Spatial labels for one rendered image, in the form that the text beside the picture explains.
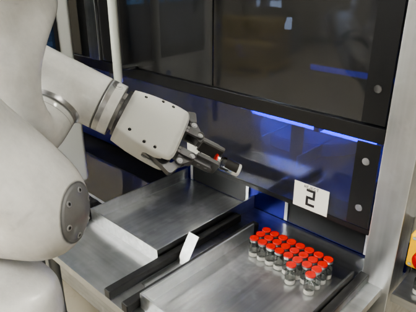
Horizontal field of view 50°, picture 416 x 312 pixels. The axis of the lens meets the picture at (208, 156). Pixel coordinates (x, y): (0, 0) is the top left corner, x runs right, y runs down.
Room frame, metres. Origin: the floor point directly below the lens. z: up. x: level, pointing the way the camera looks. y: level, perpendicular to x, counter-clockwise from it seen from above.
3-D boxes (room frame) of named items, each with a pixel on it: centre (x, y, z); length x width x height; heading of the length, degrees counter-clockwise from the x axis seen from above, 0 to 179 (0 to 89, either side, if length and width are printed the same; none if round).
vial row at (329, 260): (0.81, -0.19, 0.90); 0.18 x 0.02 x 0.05; 46
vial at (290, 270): (0.73, -0.17, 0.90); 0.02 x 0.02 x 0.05
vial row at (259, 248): (0.77, -0.16, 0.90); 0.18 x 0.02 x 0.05; 46
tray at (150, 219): (1.01, 0.09, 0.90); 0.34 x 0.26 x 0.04; 136
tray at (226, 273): (0.69, -0.08, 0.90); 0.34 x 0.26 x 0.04; 136
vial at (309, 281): (0.70, -0.20, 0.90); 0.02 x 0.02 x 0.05
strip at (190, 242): (0.77, 0.08, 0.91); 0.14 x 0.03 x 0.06; 137
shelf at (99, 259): (0.84, 0.01, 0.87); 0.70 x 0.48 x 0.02; 46
